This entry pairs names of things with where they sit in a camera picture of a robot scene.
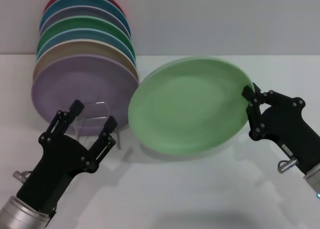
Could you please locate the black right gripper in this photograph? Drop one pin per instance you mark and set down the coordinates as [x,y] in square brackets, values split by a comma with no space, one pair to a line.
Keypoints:
[287,124]

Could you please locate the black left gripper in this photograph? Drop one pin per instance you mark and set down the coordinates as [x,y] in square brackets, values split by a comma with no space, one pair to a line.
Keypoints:
[57,164]

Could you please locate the light green plate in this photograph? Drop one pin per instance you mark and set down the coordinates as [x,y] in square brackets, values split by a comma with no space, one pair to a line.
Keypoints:
[190,106]

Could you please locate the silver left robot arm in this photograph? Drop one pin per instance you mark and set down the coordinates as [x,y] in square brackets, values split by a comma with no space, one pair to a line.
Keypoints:
[17,216]

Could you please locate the clear acrylic plate rack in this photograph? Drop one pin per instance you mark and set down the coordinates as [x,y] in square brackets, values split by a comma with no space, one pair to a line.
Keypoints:
[97,111]

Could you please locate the purple plate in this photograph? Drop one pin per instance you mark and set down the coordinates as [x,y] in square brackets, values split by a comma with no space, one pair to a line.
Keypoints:
[75,81]

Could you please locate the beige plate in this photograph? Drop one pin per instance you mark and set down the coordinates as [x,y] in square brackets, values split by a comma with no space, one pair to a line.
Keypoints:
[75,49]

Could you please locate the light blue plate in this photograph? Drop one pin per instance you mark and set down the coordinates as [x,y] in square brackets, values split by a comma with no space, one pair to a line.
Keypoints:
[75,35]

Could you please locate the dark green plate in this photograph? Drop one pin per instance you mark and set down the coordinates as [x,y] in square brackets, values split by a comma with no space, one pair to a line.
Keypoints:
[75,22]

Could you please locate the grey lavender plate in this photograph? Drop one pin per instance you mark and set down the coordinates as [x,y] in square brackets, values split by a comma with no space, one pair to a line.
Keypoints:
[75,12]

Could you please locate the teal blue plate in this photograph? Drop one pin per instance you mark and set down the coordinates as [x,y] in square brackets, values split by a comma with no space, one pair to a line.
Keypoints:
[75,1]

